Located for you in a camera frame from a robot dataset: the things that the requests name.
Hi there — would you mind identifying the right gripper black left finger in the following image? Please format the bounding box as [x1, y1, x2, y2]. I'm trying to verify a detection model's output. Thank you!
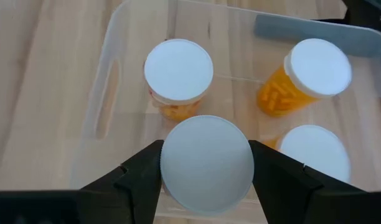
[0, 139, 164, 224]

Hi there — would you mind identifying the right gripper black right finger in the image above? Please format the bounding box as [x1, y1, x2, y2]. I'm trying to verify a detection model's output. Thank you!
[248, 139, 381, 224]

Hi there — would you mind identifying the clear plastic bin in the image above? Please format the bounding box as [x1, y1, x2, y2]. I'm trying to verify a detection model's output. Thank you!
[68, 0, 381, 223]

